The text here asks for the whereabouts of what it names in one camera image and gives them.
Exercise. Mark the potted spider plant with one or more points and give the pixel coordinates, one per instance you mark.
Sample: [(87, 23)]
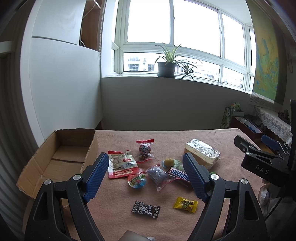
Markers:
[(168, 62)]

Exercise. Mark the white window frame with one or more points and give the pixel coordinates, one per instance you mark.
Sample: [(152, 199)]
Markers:
[(218, 35)]

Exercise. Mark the brown cardboard box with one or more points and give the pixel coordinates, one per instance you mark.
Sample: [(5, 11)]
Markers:
[(63, 154)]

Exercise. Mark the white cabinet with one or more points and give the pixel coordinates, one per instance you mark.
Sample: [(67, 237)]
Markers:
[(60, 67)]

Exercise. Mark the small hanging spider plant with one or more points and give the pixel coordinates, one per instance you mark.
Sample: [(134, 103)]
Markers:
[(188, 68)]

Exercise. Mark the white slatted radiator cover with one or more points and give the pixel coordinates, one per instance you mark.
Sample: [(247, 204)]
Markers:
[(16, 148)]

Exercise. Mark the dark plum snack bag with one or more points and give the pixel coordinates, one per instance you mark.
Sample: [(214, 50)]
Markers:
[(159, 177)]

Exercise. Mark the green yellow wall map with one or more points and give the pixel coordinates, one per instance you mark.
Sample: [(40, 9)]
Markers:
[(270, 79)]

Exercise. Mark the yellow candy packet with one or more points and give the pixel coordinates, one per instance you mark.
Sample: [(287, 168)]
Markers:
[(186, 204)]

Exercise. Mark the dark wooden side cabinet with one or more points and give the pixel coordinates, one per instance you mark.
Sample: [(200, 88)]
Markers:
[(253, 132)]

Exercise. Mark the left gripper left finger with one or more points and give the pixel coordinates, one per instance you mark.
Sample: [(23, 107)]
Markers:
[(47, 221)]

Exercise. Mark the white gloved right hand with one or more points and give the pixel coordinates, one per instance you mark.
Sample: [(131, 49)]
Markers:
[(264, 199)]

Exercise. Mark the red dates candy bag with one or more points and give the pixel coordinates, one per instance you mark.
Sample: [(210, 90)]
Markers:
[(144, 149)]

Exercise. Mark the colourful round jelly cup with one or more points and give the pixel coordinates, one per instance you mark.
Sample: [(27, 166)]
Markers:
[(137, 181)]

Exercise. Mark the red white snack pouch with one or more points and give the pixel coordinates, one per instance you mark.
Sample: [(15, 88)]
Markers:
[(121, 165)]

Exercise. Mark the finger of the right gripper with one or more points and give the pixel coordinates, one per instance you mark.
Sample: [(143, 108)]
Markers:
[(274, 145), (249, 149)]

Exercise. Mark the green carton box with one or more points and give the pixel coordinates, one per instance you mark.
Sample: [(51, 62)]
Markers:
[(234, 110)]

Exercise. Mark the white lace cloth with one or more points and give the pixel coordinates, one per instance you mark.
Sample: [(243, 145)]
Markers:
[(271, 120)]

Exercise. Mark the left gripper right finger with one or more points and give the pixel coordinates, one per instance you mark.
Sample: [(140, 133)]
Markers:
[(244, 220)]

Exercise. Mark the black white candy wrapper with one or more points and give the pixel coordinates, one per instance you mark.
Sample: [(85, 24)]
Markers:
[(142, 208)]

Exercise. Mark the yellow jelly cup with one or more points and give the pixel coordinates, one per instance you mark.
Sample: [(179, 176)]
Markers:
[(169, 162)]

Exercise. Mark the snickers bar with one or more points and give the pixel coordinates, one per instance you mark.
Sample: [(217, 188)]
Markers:
[(181, 176)]

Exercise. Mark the wafer biscuit pack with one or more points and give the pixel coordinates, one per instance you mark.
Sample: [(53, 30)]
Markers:
[(203, 153)]

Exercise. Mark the pink table cloth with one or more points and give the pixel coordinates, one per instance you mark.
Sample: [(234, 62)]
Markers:
[(115, 197)]

